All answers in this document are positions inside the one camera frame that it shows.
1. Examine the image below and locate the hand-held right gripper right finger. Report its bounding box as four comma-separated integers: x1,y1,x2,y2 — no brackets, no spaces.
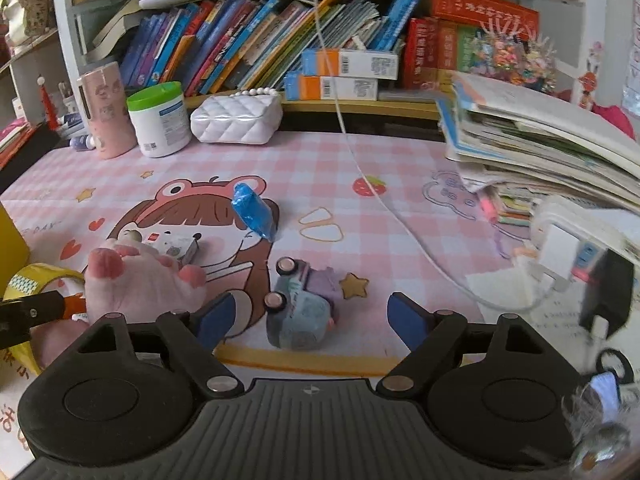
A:
376,292,548,400

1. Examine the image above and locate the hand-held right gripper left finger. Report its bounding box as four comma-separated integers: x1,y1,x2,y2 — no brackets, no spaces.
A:
75,292,246,400

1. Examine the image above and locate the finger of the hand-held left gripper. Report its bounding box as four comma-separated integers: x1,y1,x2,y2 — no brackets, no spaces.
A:
0,294,67,350

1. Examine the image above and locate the yellow tape roll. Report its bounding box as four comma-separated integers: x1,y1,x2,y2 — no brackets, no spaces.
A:
0,261,87,377

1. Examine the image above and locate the yellow cardboard box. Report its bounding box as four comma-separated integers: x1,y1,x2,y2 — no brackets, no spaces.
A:
0,200,31,302

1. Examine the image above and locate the small grey staple box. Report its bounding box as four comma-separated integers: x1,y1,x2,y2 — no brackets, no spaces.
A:
142,232,202,264

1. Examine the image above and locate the grey plush toy car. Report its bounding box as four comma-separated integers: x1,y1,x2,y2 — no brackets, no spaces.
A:
264,257,337,350

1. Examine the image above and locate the pink plush toy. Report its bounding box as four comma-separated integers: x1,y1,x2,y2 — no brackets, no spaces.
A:
37,240,208,367

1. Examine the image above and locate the blue plastic packet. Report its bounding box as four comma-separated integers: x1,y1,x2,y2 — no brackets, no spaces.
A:
232,183,277,242

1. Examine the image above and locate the pink checked cartoon table mat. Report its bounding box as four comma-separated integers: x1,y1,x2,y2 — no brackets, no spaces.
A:
0,129,640,463

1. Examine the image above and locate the white worksheet paper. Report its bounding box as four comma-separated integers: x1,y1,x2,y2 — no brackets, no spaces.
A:
467,260,603,366

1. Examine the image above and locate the pink highlighter pen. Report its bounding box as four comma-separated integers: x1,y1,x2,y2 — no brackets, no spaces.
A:
477,191,502,224

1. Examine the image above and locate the stack of sticky notes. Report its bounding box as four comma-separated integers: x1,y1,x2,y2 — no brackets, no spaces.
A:
497,195,534,229

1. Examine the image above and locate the white charger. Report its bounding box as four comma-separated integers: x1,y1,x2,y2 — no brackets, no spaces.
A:
536,223,584,287

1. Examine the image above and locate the white quilted pearl purse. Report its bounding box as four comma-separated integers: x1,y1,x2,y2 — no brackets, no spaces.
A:
190,88,284,145

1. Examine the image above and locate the white can green lid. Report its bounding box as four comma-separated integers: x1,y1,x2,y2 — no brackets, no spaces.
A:
126,81,192,159

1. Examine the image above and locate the black power adapter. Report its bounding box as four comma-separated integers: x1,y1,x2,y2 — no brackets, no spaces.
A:
578,250,637,334

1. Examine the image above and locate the red tassel ornament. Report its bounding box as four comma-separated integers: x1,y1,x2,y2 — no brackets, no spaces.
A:
37,75,62,132

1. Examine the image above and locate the white power strip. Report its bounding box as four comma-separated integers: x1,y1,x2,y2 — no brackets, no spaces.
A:
529,195,632,263

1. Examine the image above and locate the pink cartoon bottle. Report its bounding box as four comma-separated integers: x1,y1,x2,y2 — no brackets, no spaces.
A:
76,61,139,160

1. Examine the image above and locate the pile of workbooks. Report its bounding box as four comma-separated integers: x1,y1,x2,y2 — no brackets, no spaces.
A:
435,71,640,212

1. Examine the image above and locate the blue orange carton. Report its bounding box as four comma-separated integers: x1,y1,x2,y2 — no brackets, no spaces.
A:
284,72,379,103
301,47,401,81

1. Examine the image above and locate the red book box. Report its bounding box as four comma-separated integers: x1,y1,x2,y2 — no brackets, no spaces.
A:
402,17,442,91

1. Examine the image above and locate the row of colourful books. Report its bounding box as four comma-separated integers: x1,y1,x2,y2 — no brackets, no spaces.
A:
117,0,422,98

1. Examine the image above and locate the colourful beaded crown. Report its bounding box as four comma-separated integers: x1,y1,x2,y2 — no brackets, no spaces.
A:
479,15,557,94

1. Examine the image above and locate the thick open book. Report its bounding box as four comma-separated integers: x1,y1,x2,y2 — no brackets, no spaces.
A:
89,0,152,61

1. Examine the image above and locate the white wooden bookshelf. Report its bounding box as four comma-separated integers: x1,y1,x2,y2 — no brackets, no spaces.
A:
50,0,621,122

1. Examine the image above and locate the wide red box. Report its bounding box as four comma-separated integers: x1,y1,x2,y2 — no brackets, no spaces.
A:
427,0,541,37

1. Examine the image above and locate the white cable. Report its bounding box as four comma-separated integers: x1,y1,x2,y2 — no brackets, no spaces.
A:
313,0,548,310

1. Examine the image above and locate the grey fluffy keychain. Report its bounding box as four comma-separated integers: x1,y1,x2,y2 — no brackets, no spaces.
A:
561,385,634,472

